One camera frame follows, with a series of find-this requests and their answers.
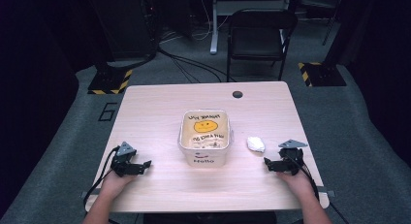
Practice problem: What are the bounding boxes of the person's left hand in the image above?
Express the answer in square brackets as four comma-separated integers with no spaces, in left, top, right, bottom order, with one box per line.
[101,170,138,199]

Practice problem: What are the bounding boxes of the grey table bracket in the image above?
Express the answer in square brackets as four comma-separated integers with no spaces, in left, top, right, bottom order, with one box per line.
[316,185,336,199]
[79,190,102,200]

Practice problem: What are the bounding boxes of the white desk frame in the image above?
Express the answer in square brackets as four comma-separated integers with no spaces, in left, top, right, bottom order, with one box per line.
[208,0,294,55]

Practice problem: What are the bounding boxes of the person's right hand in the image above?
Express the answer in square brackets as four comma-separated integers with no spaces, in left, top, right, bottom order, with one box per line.
[276,169,314,197]

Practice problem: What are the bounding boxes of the black floor cables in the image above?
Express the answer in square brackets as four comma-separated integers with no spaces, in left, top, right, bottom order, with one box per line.
[157,45,237,84]

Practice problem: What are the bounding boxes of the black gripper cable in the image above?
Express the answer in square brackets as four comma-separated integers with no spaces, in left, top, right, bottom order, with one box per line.
[82,145,121,212]
[284,152,351,224]

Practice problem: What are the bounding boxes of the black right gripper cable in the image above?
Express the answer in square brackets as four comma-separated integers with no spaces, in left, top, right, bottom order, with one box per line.
[284,152,351,224]

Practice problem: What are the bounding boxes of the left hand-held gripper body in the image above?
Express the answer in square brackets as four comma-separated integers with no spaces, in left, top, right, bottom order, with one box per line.
[111,141,141,178]

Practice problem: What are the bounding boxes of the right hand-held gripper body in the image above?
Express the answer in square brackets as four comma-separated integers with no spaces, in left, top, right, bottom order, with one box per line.
[277,139,309,176]

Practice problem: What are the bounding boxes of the crumpled white paper ball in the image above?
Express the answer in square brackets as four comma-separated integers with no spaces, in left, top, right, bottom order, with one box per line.
[246,136,267,154]

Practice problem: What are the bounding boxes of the black folding chair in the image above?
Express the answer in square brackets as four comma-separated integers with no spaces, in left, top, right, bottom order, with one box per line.
[225,8,300,83]

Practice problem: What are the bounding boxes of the black yellow striped stand base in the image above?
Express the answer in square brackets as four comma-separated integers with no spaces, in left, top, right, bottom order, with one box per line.
[297,61,348,88]
[86,63,134,96]

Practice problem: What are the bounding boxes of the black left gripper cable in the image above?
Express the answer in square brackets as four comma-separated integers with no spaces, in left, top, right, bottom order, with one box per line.
[82,145,121,212]

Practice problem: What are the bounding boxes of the white bin with smiley face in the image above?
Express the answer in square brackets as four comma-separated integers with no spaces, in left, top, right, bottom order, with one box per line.
[176,109,234,169]

